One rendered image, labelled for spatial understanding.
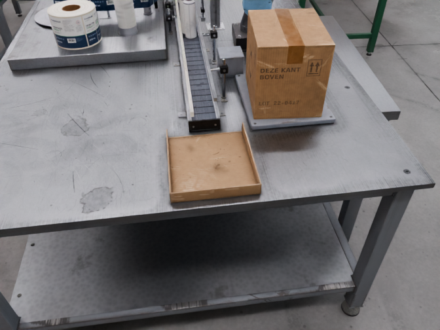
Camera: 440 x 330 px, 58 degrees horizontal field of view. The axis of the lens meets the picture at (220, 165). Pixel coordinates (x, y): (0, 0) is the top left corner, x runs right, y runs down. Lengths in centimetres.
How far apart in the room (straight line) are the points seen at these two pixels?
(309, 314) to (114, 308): 83
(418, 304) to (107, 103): 159
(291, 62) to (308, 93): 13
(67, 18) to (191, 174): 95
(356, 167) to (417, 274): 99
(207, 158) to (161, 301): 66
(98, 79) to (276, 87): 77
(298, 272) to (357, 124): 66
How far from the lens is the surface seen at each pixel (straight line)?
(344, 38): 209
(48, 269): 188
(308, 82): 136
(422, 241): 232
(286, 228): 188
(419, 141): 296
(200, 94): 148
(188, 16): 186
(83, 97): 166
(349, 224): 203
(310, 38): 134
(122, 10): 193
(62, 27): 189
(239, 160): 125
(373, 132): 146
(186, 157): 127
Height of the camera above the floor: 166
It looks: 42 degrees down
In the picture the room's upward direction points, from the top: 1 degrees counter-clockwise
